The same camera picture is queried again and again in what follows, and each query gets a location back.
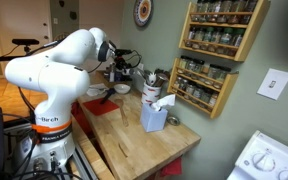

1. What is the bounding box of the red cloth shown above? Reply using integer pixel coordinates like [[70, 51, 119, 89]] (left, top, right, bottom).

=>
[[159, 156, 183, 178]]

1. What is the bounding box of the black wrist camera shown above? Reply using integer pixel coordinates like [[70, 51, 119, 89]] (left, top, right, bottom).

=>
[[114, 48, 133, 58]]

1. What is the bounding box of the black camera on tripod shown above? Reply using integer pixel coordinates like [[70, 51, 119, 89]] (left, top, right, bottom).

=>
[[0, 38, 40, 68]]

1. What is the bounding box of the short wooden spice rack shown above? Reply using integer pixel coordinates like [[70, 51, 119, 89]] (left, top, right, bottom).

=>
[[166, 57, 239, 120]]

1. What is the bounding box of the white steel salt grinder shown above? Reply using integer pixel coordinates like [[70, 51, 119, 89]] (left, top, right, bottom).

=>
[[109, 64, 116, 83]]

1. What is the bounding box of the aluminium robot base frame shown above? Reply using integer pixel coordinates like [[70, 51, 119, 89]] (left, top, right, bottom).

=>
[[3, 119, 100, 180]]

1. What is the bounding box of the white light switch plate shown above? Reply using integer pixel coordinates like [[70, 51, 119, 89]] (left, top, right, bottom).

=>
[[256, 67, 288, 101]]

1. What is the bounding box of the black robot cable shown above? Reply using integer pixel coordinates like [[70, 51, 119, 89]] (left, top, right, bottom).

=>
[[87, 49, 144, 75]]

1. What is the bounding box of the small metal dish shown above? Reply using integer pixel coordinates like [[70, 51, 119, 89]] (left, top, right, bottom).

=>
[[166, 115, 181, 127]]

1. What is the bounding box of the white utensil crock red fish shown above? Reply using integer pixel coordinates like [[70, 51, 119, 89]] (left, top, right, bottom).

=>
[[141, 80, 163, 105]]

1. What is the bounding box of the white ceramic bowl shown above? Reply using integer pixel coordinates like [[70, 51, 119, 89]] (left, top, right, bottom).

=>
[[113, 83, 132, 95]]

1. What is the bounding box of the blue tissue box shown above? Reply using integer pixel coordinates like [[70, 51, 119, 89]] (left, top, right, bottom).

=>
[[139, 93, 177, 133]]

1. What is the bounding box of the white stove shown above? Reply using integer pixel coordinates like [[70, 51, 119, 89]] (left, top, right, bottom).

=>
[[226, 129, 288, 180]]

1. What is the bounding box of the white door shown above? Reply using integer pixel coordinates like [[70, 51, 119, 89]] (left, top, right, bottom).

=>
[[0, 0, 53, 78]]

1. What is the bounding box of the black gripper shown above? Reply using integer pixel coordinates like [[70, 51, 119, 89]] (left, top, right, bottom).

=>
[[115, 56, 133, 76]]

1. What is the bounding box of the white slotted spoon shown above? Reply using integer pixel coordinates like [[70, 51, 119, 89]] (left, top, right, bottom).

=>
[[147, 73, 158, 87]]

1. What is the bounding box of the glass spice jar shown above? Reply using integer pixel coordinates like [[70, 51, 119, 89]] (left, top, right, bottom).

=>
[[203, 26, 215, 51], [217, 66, 232, 84], [232, 28, 246, 56], [193, 59, 205, 75], [218, 27, 234, 54], [206, 63, 221, 80]]

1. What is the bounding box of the tall wooden spice rack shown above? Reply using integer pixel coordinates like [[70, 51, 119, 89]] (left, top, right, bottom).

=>
[[178, 0, 271, 63]]

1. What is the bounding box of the red silicone mat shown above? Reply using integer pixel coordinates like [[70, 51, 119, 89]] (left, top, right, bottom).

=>
[[82, 97, 121, 117]]

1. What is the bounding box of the wooden spoon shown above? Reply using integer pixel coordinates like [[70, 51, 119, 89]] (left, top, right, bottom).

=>
[[113, 98, 130, 128]]

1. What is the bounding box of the decorative round wall plate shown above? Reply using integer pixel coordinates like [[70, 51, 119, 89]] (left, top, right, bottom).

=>
[[132, 0, 154, 28]]

